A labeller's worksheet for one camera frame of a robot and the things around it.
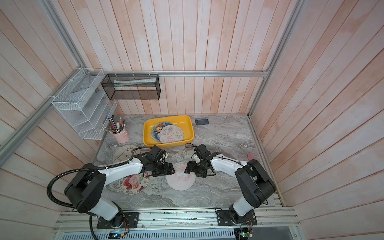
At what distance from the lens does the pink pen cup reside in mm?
966

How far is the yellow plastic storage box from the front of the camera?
1028 millimetres

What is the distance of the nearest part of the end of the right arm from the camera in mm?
670
